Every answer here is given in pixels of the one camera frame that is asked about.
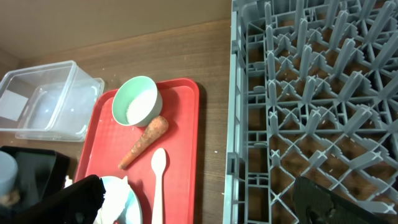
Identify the white plastic spoon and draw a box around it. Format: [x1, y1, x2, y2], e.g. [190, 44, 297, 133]
[151, 148, 167, 224]

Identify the white rice pile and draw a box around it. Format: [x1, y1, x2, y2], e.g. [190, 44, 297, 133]
[126, 90, 157, 124]

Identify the brown food scrap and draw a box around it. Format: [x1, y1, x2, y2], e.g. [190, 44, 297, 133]
[0, 189, 21, 207]

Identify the grey dishwasher rack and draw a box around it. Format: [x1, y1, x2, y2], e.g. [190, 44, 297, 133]
[223, 0, 397, 223]

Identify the clear plastic bin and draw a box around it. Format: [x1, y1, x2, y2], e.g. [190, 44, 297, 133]
[1, 60, 105, 142]

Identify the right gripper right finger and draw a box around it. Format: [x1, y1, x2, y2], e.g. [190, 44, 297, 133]
[292, 177, 385, 224]

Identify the green bowl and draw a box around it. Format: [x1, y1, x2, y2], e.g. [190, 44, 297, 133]
[112, 76, 163, 127]

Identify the black tray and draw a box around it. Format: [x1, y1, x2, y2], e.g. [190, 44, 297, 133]
[1, 146, 70, 217]

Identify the orange carrot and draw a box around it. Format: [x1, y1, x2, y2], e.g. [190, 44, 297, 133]
[118, 116, 169, 169]

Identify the light blue plate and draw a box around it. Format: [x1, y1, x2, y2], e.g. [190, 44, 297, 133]
[93, 175, 144, 224]

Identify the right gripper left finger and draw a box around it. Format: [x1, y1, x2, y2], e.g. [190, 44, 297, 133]
[1, 175, 106, 224]

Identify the white napkin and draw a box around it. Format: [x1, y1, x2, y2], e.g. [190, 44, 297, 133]
[63, 174, 131, 224]

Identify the light blue bowl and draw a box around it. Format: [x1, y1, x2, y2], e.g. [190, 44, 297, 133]
[0, 151, 18, 196]

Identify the red serving tray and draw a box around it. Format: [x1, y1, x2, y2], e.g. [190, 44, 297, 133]
[75, 78, 200, 223]

